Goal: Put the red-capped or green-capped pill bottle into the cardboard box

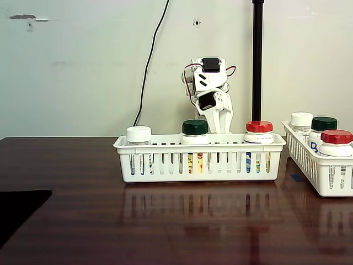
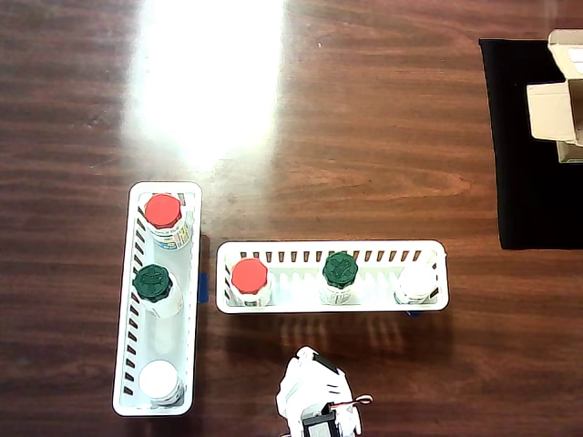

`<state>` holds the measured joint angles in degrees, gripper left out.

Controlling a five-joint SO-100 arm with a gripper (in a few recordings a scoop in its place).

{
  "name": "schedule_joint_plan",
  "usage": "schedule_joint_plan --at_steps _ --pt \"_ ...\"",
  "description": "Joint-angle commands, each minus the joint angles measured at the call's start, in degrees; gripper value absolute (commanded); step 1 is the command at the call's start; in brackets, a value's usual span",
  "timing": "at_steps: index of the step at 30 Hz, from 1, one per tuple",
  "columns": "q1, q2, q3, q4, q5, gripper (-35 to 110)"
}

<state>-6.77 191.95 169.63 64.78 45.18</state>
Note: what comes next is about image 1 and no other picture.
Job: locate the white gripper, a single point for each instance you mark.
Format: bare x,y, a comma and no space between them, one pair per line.
215,114

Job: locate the green-capped bottle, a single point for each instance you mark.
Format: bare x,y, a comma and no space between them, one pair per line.
324,123
195,127

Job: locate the red-capped bottle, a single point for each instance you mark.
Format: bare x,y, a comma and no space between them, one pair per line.
336,136
259,127

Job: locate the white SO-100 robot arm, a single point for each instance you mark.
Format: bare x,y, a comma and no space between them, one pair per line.
209,80

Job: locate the white-capped bottle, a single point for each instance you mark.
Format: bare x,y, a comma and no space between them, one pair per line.
301,118
138,133

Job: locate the white plastic basket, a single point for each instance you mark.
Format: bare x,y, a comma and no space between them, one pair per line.
143,176
311,176

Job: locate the black vertical pole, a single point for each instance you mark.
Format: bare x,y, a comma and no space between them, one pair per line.
257,55

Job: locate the blue tape strip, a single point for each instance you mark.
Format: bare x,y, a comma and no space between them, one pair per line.
297,178

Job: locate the black mat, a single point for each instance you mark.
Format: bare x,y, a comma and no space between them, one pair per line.
16,207

